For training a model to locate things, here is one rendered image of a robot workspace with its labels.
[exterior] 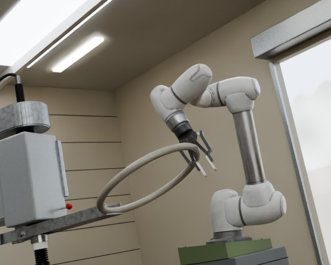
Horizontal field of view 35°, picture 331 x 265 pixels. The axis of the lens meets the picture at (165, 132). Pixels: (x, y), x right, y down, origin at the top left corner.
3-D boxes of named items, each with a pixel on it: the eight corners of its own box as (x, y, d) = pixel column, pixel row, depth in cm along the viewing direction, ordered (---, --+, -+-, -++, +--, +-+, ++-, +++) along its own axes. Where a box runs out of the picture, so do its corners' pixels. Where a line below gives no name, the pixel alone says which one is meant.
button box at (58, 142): (53, 199, 259) (45, 143, 265) (57, 199, 261) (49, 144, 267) (65, 196, 255) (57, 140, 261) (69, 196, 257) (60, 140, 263)
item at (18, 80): (16, 109, 261) (11, 76, 264) (21, 110, 264) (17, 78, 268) (21, 107, 259) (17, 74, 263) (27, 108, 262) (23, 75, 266)
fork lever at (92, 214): (-12, 247, 251) (-13, 236, 252) (18, 243, 267) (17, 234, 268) (101, 215, 219) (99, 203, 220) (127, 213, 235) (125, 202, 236)
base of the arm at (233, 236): (224, 243, 290) (223, 232, 292) (254, 240, 273) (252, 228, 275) (199, 245, 279) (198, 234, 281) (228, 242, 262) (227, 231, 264)
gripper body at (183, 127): (191, 124, 224) (203, 141, 221) (175, 135, 225) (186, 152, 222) (186, 119, 217) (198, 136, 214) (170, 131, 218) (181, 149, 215)
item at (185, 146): (75, 218, 207) (71, 212, 208) (142, 213, 249) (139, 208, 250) (163, 142, 190) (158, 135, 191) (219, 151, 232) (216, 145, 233)
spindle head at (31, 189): (-19, 240, 251) (-29, 150, 261) (16, 236, 270) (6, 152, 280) (36, 226, 235) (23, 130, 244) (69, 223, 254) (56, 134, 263)
